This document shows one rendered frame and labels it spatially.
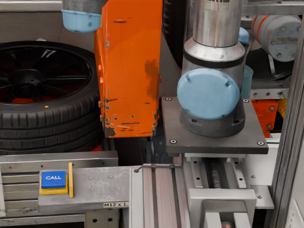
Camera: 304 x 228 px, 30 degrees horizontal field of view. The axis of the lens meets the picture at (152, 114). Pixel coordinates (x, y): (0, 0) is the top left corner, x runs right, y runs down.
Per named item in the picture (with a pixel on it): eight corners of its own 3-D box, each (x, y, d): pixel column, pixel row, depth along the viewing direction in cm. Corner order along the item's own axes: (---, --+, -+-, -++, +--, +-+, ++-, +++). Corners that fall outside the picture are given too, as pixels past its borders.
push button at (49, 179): (65, 176, 170) (65, 170, 169) (65, 190, 164) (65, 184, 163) (41, 177, 169) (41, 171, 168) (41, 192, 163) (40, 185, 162)
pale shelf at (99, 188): (176, 171, 181) (177, 163, 180) (186, 205, 167) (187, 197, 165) (40, 177, 175) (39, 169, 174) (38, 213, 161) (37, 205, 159)
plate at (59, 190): (67, 177, 171) (67, 174, 171) (67, 193, 164) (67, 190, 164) (40, 178, 170) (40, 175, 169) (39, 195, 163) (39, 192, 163)
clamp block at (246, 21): (241, 24, 163) (244, 7, 160) (250, 36, 155) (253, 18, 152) (224, 25, 162) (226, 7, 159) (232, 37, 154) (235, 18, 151)
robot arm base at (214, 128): (249, 138, 125) (256, 98, 120) (182, 136, 124) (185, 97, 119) (239, 104, 138) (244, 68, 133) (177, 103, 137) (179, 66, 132)
